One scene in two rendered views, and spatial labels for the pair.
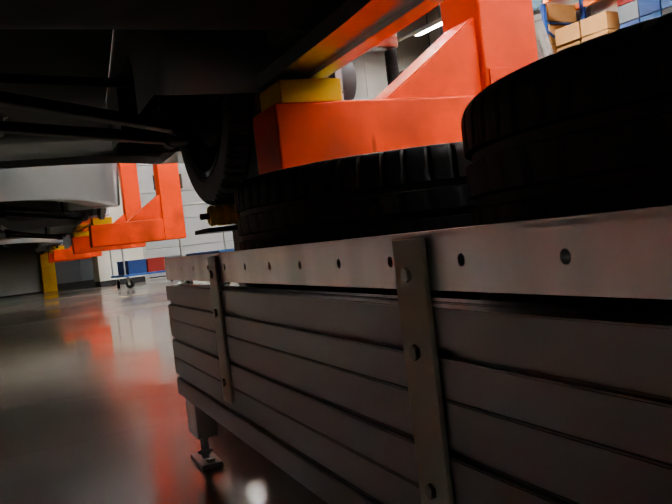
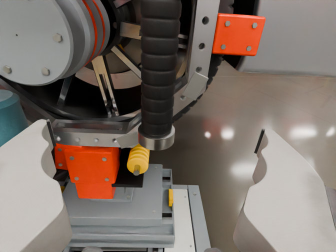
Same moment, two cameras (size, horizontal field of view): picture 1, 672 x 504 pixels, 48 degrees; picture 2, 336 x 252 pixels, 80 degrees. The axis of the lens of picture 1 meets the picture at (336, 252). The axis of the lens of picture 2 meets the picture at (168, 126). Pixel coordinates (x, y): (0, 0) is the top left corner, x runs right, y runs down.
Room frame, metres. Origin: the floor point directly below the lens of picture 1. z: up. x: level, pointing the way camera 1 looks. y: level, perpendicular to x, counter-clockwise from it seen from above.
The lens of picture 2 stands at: (2.51, -0.27, 0.89)
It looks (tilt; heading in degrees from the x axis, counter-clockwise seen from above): 30 degrees down; 110
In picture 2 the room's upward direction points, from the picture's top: 4 degrees clockwise
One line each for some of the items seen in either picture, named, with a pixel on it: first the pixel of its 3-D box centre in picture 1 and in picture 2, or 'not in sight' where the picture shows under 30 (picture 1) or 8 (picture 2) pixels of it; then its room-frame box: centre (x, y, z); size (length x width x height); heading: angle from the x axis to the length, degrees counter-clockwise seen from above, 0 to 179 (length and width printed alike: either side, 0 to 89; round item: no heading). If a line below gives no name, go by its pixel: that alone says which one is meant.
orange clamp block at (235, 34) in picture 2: not in sight; (232, 34); (2.47, 0.19, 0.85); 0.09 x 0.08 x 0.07; 23
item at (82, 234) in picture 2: not in sight; (116, 201); (2.11, 0.22, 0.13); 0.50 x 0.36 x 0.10; 23
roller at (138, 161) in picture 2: not in sight; (141, 141); (2.25, 0.21, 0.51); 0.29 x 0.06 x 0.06; 113
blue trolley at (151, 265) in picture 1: (147, 253); not in sight; (11.30, 2.82, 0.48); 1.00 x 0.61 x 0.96; 125
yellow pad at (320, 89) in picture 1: (300, 97); not in sight; (1.64, 0.04, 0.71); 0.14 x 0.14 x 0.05; 23
